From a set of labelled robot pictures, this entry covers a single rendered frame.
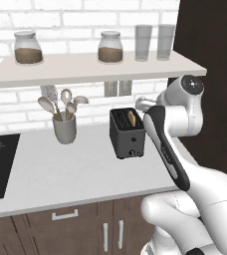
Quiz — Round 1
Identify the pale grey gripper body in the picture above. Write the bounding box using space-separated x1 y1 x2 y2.
134 95 159 115

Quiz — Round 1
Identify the toasted bread slice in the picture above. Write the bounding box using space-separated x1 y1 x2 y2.
127 111 137 128

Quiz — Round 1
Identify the dark grey toaster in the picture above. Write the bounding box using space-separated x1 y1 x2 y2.
109 107 146 160

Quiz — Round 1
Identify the tall clear drinking glass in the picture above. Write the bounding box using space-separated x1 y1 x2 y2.
133 24 153 63
156 23 176 62

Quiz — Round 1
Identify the glass jar with brown contents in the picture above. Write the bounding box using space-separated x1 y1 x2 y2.
13 30 44 66
97 30 124 65

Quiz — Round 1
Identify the grey ladle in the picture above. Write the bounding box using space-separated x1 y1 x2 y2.
72 95 90 115

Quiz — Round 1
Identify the small beige spoon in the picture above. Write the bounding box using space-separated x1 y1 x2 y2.
66 102 78 121

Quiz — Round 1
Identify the grey slotted spoon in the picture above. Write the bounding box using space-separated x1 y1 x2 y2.
60 88 74 122

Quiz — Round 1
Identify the grey utensil pot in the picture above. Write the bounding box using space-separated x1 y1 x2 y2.
52 112 78 145

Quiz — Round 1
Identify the grey slotted spatula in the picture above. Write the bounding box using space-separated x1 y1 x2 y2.
40 85 61 122

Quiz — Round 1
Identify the tall dark brown cabinet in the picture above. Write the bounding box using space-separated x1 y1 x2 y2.
167 0 227 182

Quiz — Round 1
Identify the beige wooden spoon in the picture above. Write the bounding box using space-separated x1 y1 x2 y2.
37 96 63 122

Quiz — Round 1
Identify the dark brown cupboard door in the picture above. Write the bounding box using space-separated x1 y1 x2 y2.
100 198 115 255
113 193 157 255

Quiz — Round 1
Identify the dark brown drawer front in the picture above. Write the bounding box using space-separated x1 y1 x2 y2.
20 199 103 255

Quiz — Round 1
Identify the dark brown cupboard front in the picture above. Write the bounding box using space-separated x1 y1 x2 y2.
0 214 26 255

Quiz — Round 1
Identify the white wall outlet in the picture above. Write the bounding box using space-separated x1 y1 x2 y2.
104 81 118 98
118 80 133 98

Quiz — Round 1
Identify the white wall shelf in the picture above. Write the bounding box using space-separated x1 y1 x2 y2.
0 50 208 90

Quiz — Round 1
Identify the white cupboard door handle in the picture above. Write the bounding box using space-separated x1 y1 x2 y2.
103 222 110 254
117 219 124 250

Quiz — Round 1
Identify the white drawer handle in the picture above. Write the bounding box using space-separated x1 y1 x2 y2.
51 208 80 221

